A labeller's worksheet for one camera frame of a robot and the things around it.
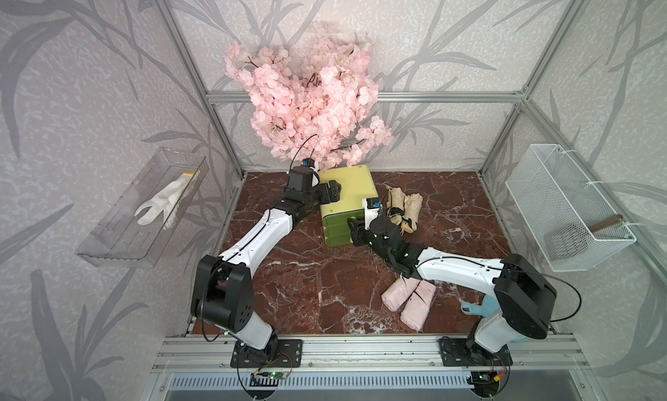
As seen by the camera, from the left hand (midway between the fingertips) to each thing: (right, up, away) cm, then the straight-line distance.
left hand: (332, 188), depth 86 cm
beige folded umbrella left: (+24, -8, +16) cm, 30 cm away
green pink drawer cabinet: (+8, +2, +3) cm, 9 cm away
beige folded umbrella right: (+31, -7, +16) cm, 35 cm away
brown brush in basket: (+67, -15, -14) cm, 70 cm away
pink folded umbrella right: (+25, -39, -8) cm, 47 cm away
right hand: (+6, -10, -4) cm, 12 cm away
